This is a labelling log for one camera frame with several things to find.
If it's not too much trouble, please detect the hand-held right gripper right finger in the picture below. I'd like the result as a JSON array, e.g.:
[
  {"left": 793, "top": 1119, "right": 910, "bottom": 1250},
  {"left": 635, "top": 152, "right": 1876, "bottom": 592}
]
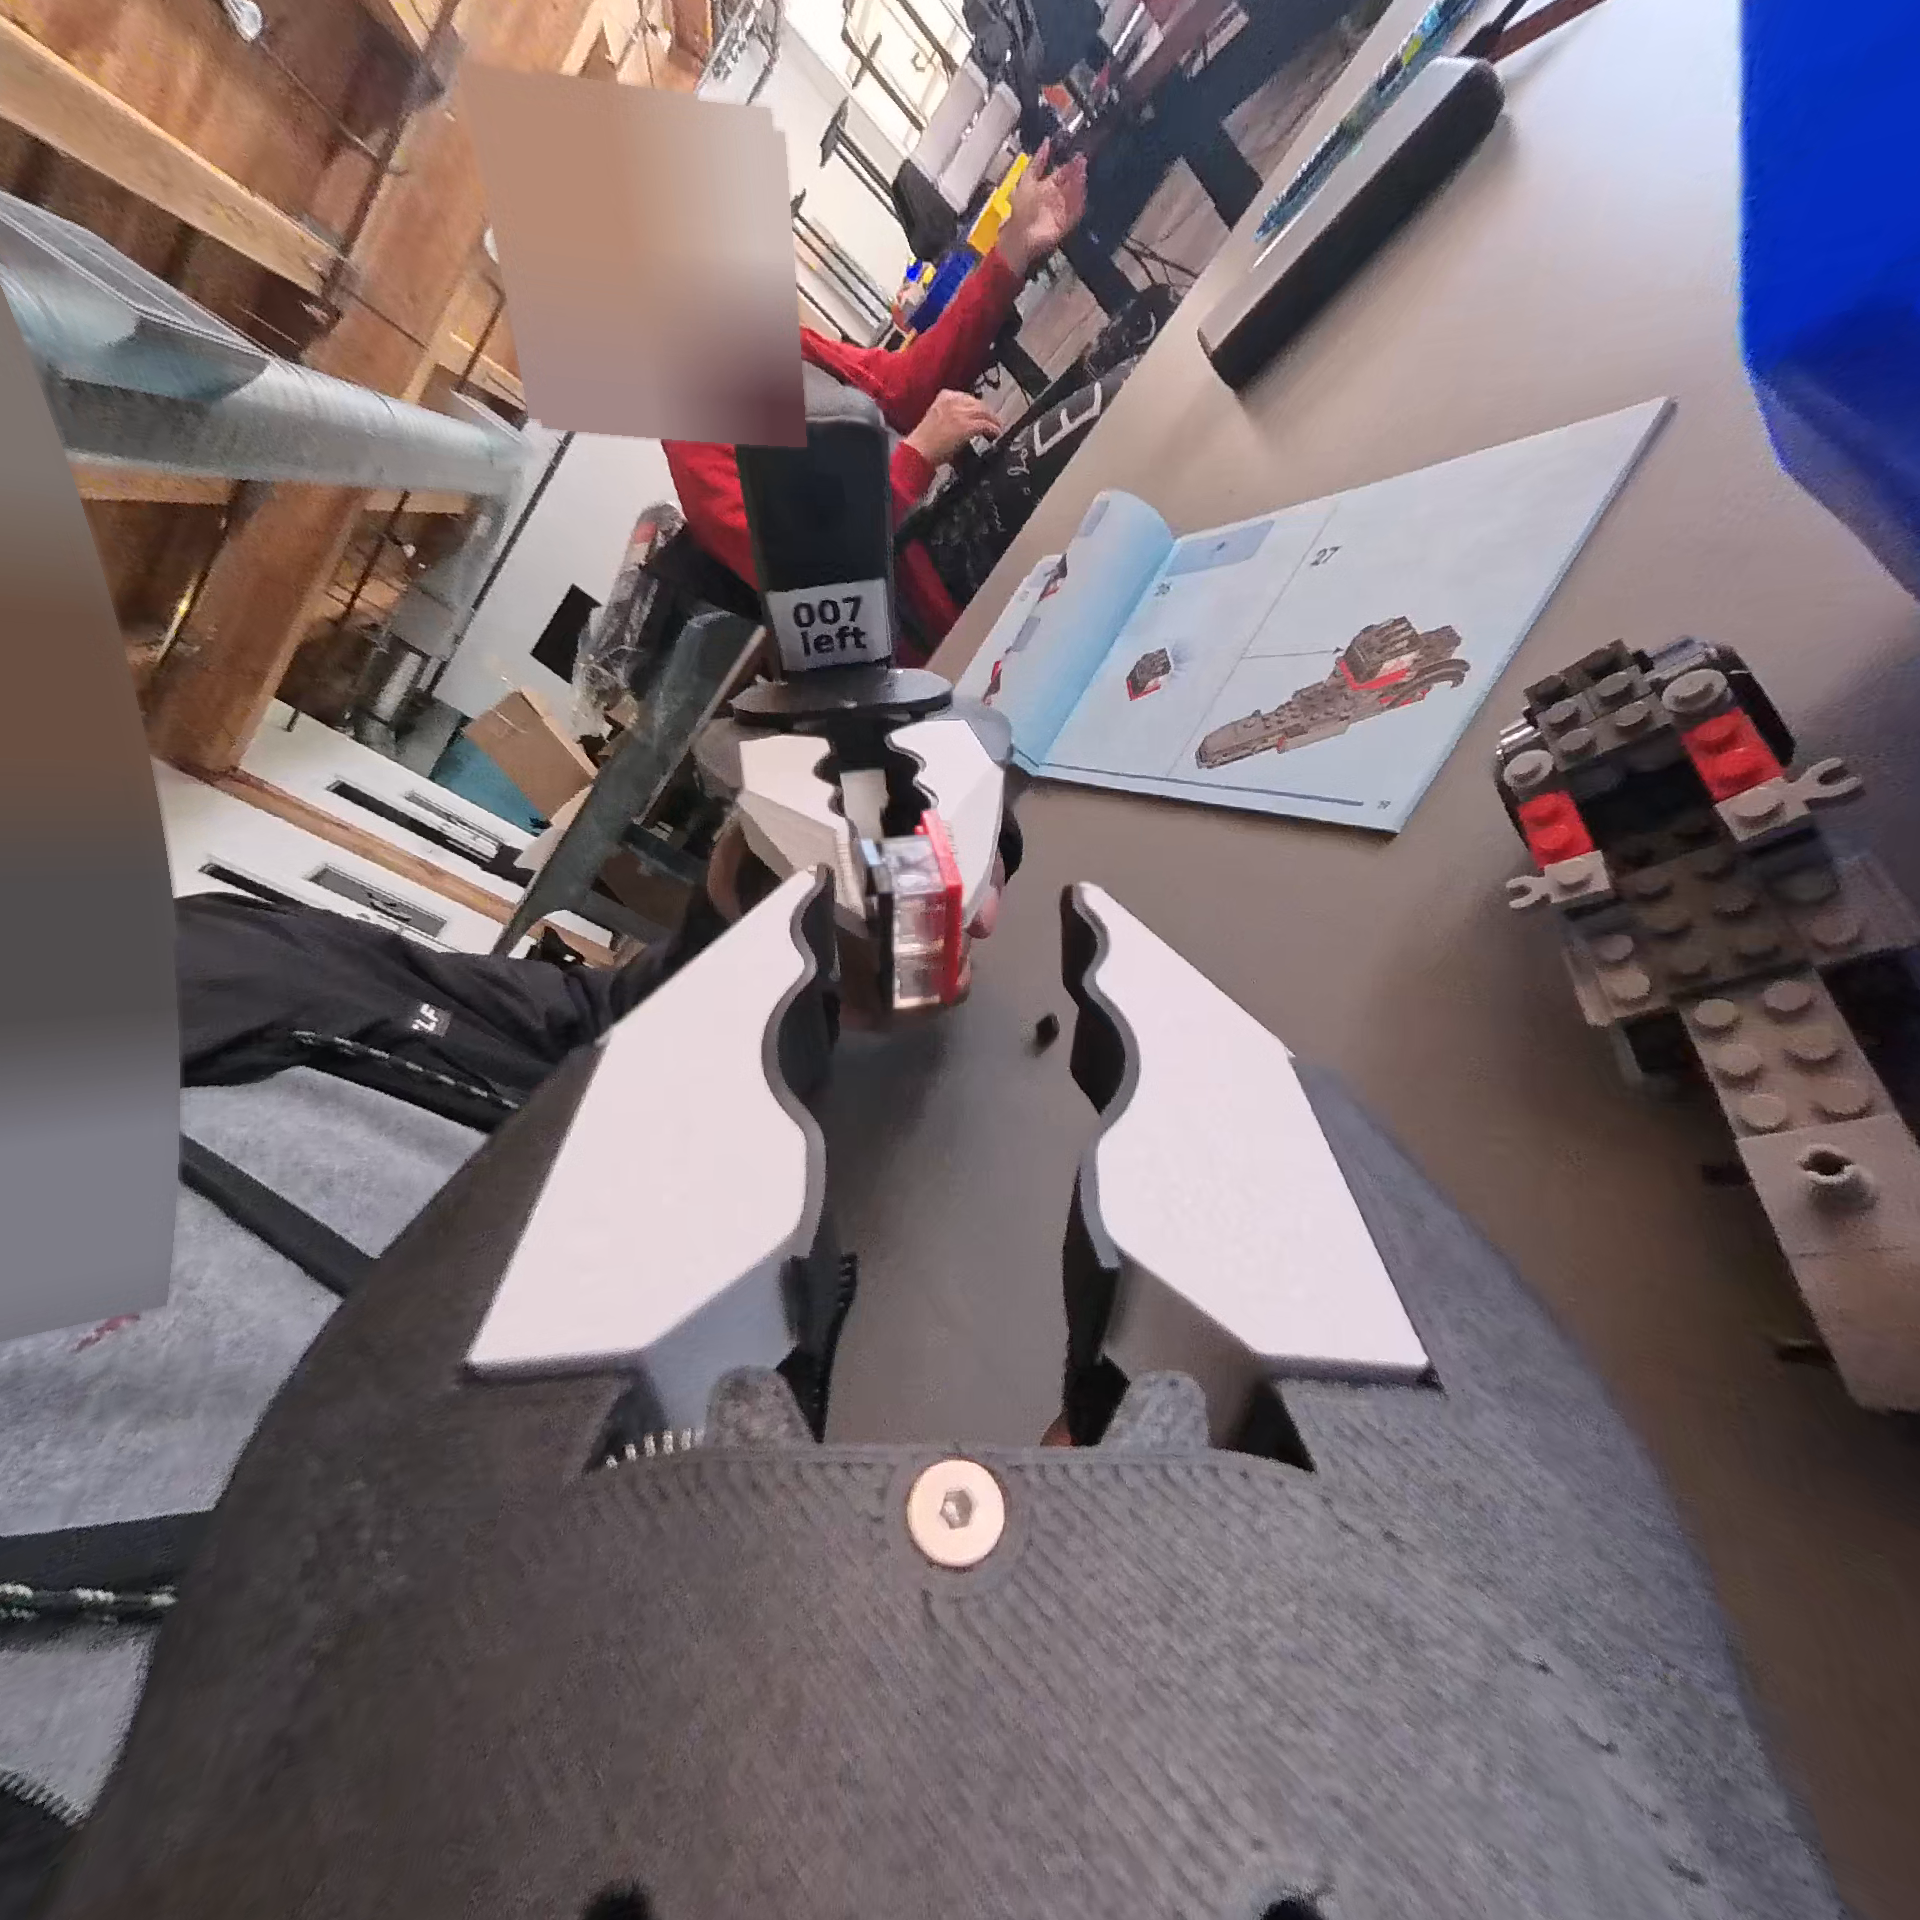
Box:
[{"left": 1056, "top": 883, "right": 1439, "bottom": 1446}]

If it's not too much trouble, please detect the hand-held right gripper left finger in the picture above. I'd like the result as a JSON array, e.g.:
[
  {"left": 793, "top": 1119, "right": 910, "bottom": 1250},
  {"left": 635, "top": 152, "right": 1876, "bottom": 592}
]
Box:
[{"left": 463, "top": 867, "right": 860, "bottom": 1432}]

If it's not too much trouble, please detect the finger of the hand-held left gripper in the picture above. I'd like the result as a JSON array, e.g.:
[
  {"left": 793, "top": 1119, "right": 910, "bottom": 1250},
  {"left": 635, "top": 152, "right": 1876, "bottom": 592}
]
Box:
[
  {"left": 736, "top": 730, "right": 888, "bottom": 935},
  {"left": 888, "top": 718, "right": 1022, "bottom": 921}
]

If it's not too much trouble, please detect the red and clear brick assembly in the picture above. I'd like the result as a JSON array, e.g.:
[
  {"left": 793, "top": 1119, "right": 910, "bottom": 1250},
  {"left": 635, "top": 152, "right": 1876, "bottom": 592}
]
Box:
[{"left": 863, "top": 809, "right": 971, "bottom": 1010}]

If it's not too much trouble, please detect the person's left forearm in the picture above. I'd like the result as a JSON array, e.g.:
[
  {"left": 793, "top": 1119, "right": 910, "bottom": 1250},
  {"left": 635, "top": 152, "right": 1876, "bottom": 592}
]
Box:
[{"left": 175, "top": 889, "right": 711, "bottom": 1135}]

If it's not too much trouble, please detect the grey desk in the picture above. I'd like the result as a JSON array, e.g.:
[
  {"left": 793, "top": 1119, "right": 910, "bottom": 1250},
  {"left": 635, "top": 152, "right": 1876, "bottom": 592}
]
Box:
[{"left": 817, "top": 0, "right": 1920, "bottom": 1920}]

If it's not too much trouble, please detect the person's left hand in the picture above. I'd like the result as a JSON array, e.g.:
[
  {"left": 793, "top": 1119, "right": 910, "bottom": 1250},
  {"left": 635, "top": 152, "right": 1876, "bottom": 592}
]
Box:
[{"left": 832, "top": 816, "right": 1030, "bottom": 1038}]

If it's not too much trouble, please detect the dark green table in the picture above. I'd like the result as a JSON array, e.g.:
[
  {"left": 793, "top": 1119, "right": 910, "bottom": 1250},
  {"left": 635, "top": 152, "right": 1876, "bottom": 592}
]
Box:
[{"left": 492, "top": 614, "right": 771, "bottom": 966}]

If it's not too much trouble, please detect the black patterned bag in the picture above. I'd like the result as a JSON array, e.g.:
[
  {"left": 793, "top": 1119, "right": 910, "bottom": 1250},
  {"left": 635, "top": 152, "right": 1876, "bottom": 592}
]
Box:
[{"left": 897, "top": 372, "right": 1116, "bottom": 607}]

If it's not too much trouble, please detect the cardboard box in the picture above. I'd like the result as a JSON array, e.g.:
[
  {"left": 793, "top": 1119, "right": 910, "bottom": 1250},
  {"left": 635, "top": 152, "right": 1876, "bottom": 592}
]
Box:
[{"left": 463, "top": 688, "right": 607, "bottom": 824}]

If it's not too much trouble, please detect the black monitor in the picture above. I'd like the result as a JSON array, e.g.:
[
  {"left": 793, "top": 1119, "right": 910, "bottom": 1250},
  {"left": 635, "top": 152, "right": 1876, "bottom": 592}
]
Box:
[{"left": 529, "top": 583, "right": 607, "bottom": 682}]

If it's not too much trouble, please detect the yellow storage bin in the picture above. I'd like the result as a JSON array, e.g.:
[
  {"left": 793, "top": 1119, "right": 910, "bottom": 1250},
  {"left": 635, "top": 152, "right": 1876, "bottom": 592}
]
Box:
[{"left": 966, "top": 147, "right": 1040, "bottom": 251}]

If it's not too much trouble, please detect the light blue instruction booklet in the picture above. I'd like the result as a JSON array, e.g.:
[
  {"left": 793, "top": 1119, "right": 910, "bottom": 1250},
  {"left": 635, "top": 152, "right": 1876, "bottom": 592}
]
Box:
[{"left": 948, "top": 393, "right": 1679, "bottom": 838}]

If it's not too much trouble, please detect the partly built brick model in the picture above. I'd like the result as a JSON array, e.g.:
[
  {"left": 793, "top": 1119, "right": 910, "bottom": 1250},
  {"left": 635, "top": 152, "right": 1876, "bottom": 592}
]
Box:
[{"left": 1492, "top": 633, "right": 1920, "bottom": 1415}]

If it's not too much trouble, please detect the black power bank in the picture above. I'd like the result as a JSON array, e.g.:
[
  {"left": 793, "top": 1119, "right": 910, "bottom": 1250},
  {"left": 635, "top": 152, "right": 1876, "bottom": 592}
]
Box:
[{"left": 1195, "top": 55, "right": 1510, "bottom": 393}]

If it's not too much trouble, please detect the person's clothed torso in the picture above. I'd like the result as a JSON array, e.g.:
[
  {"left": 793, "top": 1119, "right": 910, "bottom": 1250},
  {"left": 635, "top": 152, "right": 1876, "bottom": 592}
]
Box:
[{"left": 0, "top": 1050, "right": 506, "bottom": 1854}]

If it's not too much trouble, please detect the blue patterned pen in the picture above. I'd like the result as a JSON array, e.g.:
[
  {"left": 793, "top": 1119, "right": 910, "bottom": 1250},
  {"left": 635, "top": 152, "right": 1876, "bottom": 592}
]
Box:
[{"left": 1249, "top": 0, "right": 1491, "bottom": 246}]

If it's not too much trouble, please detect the blue plastic storage bin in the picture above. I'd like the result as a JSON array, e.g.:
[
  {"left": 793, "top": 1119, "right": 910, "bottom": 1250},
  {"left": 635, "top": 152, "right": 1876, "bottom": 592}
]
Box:
[{"left": 1738, "top": 0, "right": 1920, "bottom": 598}]

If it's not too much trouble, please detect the silver ventilation duct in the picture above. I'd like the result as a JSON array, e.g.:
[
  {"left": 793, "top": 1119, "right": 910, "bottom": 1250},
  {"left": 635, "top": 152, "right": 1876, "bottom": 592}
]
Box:
[{"left": 0, "top": 192, "right": 568, "bottom": 502}]

